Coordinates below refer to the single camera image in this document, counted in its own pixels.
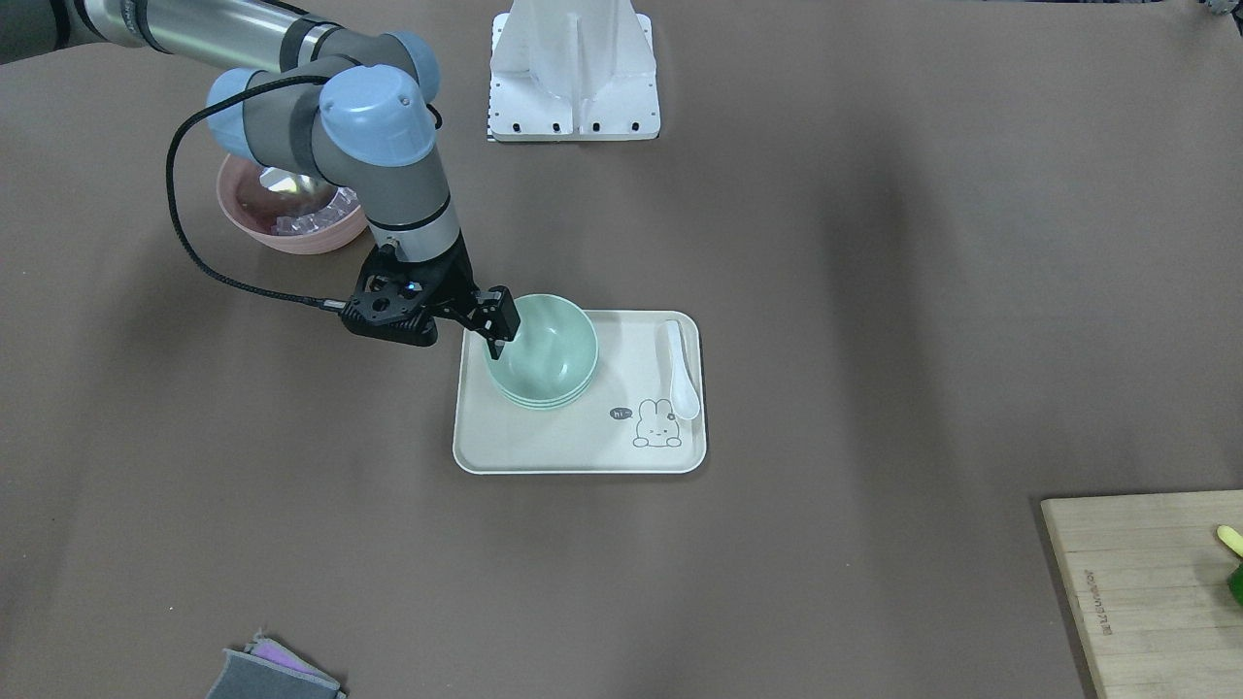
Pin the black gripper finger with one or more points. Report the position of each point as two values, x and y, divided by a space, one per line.
495 318

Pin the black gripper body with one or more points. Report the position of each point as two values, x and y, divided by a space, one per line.
453 282

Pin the green bowl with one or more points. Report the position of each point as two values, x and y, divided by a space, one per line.
555 351
557 403
580 390

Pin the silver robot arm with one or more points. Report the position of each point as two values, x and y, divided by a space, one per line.
306 95

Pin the green bowl on tray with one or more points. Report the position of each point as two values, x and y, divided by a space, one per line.
557 403

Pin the pink bowl with ice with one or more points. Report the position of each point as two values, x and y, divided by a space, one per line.
340 222

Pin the beige serving tray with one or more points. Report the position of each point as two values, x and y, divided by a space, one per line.
622 424

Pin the metal ice scoop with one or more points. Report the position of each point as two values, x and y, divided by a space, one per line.
295 185

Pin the white ceramic spoon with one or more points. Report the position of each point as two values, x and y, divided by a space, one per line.
684 399

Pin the grey folded cloth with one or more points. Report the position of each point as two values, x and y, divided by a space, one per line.
265 668

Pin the bamboo cutting board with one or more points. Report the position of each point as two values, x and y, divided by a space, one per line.
1146 579

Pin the yellow plastic knife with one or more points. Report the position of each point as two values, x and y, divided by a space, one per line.
1230 538

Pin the green lime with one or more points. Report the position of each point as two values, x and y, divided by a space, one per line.
1234 583

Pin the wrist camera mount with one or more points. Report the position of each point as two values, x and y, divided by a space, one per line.
358 316

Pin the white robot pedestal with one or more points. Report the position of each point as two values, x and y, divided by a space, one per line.
572 71

